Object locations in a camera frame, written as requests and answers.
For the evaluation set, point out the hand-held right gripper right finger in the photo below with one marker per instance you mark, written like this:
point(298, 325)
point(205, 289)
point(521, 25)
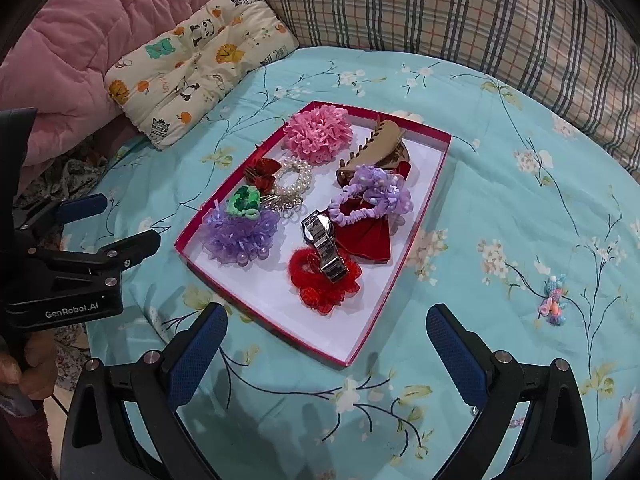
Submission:
point(457, 360)

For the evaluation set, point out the panda print pillow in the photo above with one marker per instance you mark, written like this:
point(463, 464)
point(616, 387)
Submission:
point(200, 55)

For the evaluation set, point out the red flower scrunchie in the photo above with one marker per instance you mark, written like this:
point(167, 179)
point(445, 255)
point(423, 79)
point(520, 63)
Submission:
point(320, 296)

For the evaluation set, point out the pink quilt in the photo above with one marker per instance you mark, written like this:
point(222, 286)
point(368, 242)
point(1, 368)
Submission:
point(90, 25)

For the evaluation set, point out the dark patterned cloth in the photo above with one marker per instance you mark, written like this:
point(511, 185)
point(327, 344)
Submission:
point(65, 172)

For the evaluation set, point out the purple flower scrunchie with pearls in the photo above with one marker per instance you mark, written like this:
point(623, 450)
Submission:
point(240, 240)

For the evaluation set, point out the red tray box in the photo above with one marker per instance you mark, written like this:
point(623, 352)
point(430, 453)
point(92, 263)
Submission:
point(280, 305)

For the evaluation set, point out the red sequin bow clip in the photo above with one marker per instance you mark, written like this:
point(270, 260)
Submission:
point(262, 170)

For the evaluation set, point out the person's left hand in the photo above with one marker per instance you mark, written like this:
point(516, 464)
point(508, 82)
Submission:
point(30, 365)

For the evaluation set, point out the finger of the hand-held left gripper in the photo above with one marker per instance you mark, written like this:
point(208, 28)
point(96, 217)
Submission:
point(135, 249)
point(82, 207)

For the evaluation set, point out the tan claw hair clip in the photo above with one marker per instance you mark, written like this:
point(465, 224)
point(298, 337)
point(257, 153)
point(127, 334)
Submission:
point(382, 142)

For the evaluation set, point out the plaid pillow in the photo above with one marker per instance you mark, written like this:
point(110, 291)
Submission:
point(450, 5)

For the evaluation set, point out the red velvet bow hair clip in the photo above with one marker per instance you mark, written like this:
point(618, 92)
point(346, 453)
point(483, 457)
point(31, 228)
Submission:
point(370, 240)

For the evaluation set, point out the lavender sequin scrunchie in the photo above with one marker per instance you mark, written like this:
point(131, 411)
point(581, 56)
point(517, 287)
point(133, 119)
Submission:
point(372, 185)

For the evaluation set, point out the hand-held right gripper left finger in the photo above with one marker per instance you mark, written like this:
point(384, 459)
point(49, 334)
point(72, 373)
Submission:
point(197, 355)

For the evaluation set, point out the colourful bead charm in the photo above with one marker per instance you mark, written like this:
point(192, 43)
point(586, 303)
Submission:
point(552, 300)

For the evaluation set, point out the silver wristwatch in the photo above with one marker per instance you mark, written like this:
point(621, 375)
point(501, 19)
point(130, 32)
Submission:
point(325, 245)

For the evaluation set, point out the pink flower scrunchie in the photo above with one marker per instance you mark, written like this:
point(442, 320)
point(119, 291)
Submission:
point(317, 132)

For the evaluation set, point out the teal floral bed sheet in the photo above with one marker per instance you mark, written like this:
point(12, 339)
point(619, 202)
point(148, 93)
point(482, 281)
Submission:
point(525, 210)

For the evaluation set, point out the green ribbon hair accessory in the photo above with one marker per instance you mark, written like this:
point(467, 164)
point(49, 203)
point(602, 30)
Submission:
point(245, 201)

